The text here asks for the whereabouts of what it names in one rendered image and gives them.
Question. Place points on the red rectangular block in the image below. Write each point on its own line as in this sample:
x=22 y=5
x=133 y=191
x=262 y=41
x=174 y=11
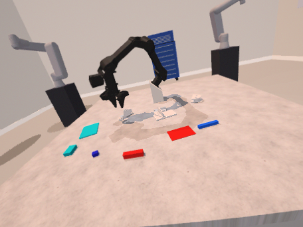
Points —
x=133 y=154

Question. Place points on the cyan flat plate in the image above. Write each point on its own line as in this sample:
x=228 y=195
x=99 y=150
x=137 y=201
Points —
x=89 y=130

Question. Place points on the teal flat block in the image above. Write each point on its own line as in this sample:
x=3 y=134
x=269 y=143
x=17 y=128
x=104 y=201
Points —
x=70 y=150

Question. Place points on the blue rectangular bar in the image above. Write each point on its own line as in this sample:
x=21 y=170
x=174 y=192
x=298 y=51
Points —
x=210 y=123

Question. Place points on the small blue block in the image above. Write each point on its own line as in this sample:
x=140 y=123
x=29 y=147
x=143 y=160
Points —
x=94 y=154

